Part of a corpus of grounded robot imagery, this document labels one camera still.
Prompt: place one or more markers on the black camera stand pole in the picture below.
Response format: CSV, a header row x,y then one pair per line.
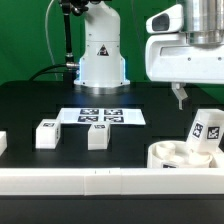
x,y
68,75

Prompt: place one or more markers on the white round stool seat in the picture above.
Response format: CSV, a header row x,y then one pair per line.
x,y
174,154

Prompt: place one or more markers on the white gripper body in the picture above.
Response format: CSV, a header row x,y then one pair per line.
x,y
169,58

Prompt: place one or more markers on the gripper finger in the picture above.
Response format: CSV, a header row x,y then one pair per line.
x,y
178,90

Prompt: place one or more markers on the white fence wall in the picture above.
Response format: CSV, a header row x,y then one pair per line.
x,y
3,141
110,181

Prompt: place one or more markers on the white front fence wall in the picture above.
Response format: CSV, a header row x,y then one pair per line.
x,y
110,181

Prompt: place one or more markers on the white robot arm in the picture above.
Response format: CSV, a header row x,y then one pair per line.
x,y
102,68

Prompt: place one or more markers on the white sheet with tags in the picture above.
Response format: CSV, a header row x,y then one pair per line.
x,y
112,115

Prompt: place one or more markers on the white left fence wall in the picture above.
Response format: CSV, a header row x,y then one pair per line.
x,y
3,141

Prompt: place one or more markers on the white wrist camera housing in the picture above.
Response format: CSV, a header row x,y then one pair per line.
x,y
170,20

